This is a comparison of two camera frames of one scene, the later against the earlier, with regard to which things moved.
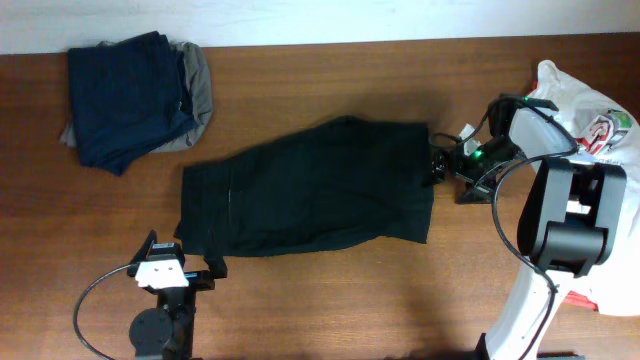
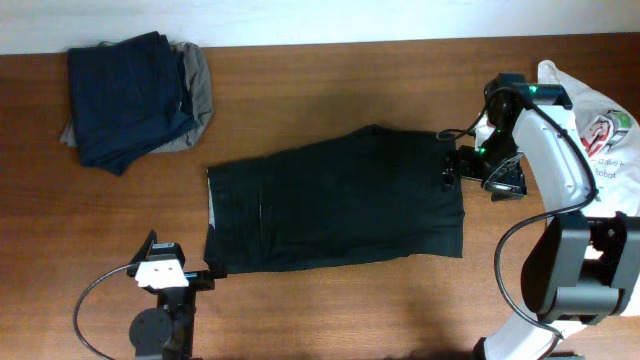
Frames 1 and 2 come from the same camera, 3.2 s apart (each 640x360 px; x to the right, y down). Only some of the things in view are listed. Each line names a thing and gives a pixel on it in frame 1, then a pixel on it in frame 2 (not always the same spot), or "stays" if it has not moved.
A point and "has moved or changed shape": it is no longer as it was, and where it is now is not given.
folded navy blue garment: [127, 97] stays
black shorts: [351, 181] has moved or changed shape
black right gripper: [460, 166] to [466, 165]
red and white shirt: [602, 132] stays
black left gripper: [198, 279] stays
